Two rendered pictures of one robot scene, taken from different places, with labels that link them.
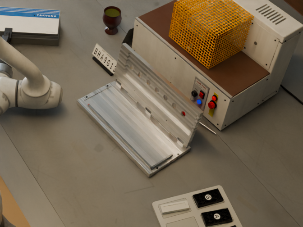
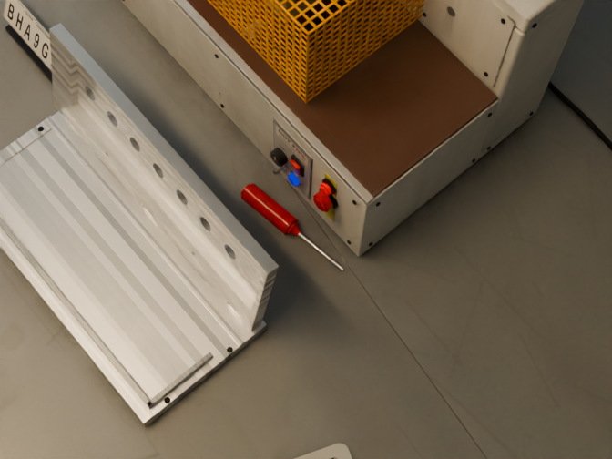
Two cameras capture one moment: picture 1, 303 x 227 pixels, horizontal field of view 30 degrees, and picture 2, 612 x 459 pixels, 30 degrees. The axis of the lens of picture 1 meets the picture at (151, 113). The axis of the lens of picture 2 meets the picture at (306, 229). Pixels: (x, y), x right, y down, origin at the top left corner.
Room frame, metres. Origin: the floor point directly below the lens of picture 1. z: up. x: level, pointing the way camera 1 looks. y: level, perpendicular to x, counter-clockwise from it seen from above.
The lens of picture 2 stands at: (0.89, -0.26, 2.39)
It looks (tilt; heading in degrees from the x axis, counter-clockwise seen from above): 68 degrees down; 5
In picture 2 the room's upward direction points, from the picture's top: 2 degrees clockwise
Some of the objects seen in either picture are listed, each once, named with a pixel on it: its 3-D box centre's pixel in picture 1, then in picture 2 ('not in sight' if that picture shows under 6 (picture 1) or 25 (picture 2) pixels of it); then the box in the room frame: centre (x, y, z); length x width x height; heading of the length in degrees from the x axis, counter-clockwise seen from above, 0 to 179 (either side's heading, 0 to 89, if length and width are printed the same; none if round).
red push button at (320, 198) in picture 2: (211, 105); (323, 200); (1.48, -0.22, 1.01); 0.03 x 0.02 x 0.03; 48
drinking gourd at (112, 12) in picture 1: (112, 21); not in sight; (1.94, 0.24, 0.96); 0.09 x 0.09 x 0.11
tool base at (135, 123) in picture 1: (132, 124); (106, 254); (1.40, 0.07, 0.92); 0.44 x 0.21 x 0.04; 48
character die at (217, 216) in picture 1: (216, 217); not in sight; (1.05, -0.28, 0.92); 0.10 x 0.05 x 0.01; 112
